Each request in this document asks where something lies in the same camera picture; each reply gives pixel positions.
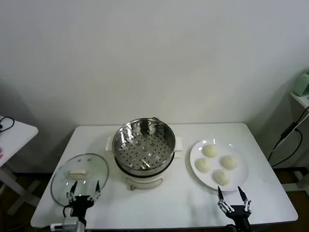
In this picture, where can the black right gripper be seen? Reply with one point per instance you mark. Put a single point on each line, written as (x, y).
(241, 217)

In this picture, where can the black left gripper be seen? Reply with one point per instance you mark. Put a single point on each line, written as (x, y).
(80, 204)

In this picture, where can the white steamed baozi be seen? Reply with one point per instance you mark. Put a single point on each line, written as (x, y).
(203, 165)
(210, 151)
(221, 177)
(228, 162)

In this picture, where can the stainless steel steamer basket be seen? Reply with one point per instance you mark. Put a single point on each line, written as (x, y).
(144, 149)

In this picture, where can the white round plate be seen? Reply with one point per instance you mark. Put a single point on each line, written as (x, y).
(241, 176)

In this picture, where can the glass pot lid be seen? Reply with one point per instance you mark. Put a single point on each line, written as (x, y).
(93, 164)

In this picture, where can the cream electric cooker pot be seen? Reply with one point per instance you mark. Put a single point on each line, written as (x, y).
(144, 180)

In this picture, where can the white side table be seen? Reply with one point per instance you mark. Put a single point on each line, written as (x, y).
(300, 99)
(19, 135)

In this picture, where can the green box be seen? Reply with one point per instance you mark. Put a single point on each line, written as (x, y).
(303, 83)

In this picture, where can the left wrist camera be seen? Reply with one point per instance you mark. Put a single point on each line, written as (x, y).
(56, 226)

